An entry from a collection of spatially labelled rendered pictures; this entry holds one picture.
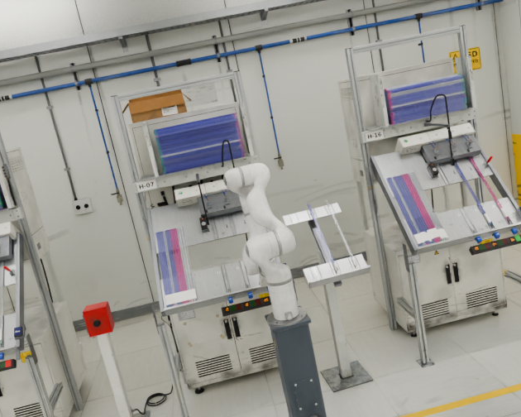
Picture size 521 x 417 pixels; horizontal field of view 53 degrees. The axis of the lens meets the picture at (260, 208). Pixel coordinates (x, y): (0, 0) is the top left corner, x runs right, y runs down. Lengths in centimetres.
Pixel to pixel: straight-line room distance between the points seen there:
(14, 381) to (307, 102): 315
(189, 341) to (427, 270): 156
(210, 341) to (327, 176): 217
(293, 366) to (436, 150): 165
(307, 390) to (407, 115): 179
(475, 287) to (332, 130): 197
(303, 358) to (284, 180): 254
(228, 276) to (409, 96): 158
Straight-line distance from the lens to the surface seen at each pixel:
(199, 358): 340
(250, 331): 335
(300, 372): 259
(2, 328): 322
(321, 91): 485
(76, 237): 492
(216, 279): 298
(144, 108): 353
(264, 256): 237
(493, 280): 378
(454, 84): 360
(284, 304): 246
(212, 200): 320
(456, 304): 372
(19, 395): 363
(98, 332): 315
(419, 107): 350
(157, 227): 323
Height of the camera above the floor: 174
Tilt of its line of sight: 12 degrees down
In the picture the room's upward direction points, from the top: 12 degrees counter-clockwise
